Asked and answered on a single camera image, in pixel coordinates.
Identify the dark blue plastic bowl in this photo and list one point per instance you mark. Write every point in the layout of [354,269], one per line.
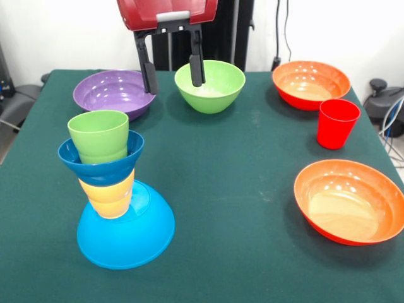
[101,173]

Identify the black equipment box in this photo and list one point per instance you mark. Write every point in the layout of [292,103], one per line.
[6,79]

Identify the purple plastic bowl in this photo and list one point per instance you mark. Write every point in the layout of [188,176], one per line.
[110,94]

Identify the yellow stepped plastic cup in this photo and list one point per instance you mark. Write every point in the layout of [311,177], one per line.
[109,202]

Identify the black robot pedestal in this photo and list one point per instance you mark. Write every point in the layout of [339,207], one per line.
[227,31]

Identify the red plastic cup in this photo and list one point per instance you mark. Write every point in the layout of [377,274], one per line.
[337,126]

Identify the green stepped plastic cup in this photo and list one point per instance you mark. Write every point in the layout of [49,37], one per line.
[99,139]

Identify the light green plastic bowl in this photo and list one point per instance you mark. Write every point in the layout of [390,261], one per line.
[221,94]

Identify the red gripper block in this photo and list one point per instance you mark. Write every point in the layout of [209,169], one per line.
[142,14]

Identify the orange plastic bowl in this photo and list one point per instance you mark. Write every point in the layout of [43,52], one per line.
[347,205]
[311,85]

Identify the dark green tablecloth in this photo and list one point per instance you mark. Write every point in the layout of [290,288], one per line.
[221,176]

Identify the light blue plastic bowl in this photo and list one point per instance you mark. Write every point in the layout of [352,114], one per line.
[132,240]

